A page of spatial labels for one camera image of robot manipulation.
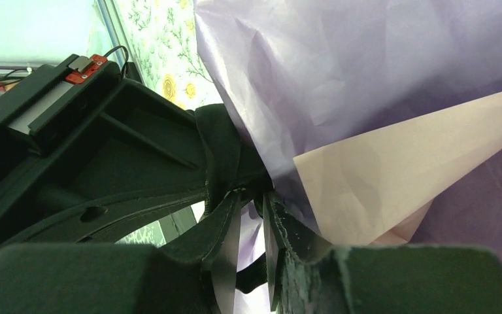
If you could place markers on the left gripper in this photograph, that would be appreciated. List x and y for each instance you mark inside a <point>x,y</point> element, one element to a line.
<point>77,139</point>

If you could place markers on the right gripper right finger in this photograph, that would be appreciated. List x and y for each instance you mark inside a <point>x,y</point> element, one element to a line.
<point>308,274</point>

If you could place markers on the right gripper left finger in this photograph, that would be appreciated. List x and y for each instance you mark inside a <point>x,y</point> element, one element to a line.
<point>194,273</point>

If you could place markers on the black ribbon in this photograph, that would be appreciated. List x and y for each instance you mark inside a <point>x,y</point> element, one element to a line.
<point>233,176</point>

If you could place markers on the pink purple wrapping paper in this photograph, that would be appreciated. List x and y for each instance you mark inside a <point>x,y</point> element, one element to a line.
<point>379,122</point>

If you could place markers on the floral tablecloth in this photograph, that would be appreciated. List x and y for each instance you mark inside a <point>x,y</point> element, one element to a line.
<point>162,37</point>

